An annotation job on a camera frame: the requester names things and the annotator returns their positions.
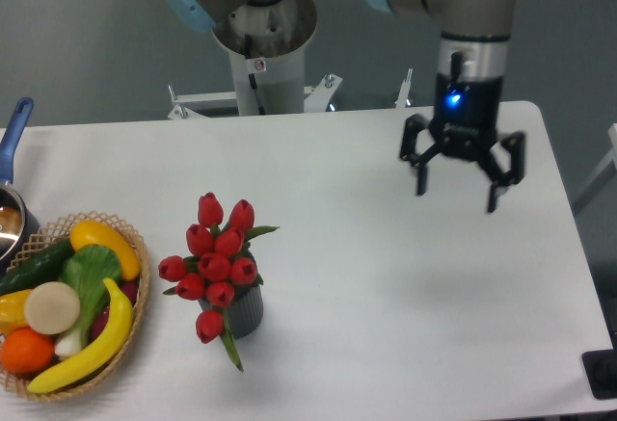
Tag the beige round disc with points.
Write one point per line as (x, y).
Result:
(52, 308)

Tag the green cucumber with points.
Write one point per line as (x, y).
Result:
(42, 266)

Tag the green bok choy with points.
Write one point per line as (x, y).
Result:
(84, 272)

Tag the yellow banana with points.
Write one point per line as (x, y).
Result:
(97, 353)

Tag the white frame at right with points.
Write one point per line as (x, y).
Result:
(598, 178)

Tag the yellow bell pepper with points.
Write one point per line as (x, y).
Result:
(12, 311)

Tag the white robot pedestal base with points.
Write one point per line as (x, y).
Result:
(266, 50)

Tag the woven wicker basket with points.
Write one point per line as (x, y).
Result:
(50, 234)

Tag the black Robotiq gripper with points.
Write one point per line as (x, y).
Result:
(464, 127)

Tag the blue handled saucepan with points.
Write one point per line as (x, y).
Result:
(17, 221)

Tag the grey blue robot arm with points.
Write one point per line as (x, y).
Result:
(473, 47)

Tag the black device at edge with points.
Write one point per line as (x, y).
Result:
(600, 370)

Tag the red tulip bouquet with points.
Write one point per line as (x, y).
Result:
(211, 232)

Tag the dark red vegetable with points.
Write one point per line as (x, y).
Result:
(130, 290)

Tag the yellow squash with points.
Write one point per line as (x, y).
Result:
(92, 232)

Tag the dark grey ribbed vase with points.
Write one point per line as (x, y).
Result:
(231, 296)

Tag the orange fruit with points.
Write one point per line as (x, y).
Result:
(26, 351)

